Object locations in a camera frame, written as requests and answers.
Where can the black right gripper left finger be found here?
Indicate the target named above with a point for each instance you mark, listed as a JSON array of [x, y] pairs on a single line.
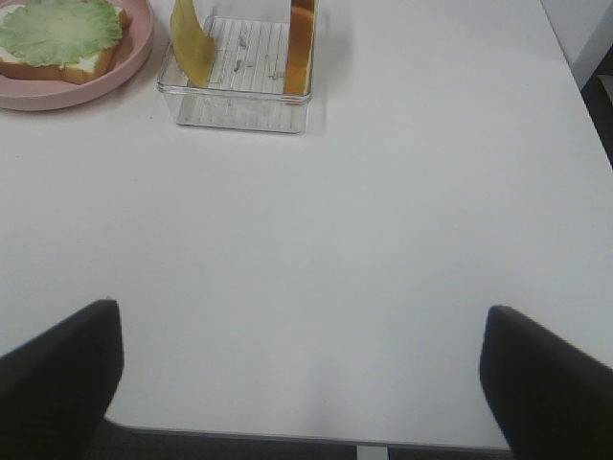
[[56, 388]]

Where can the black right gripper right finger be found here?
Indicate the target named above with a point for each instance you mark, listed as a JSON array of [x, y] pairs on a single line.
[[550, 399]]

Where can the bread slice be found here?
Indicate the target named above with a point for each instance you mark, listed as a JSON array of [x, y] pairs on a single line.
[[300, 44], [84, 71]]

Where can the green lettuce leaf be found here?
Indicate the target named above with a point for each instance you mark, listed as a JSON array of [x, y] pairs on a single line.
[[42, 33]]

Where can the pink round plate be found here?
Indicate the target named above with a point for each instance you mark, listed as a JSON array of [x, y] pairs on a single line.
[[131, 55]]

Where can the right clear plastic tray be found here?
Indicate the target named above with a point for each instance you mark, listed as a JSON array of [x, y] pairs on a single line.
[[245, 89]]

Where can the yellow cheese slice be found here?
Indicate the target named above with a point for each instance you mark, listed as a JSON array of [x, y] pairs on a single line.
[[194, 49]]

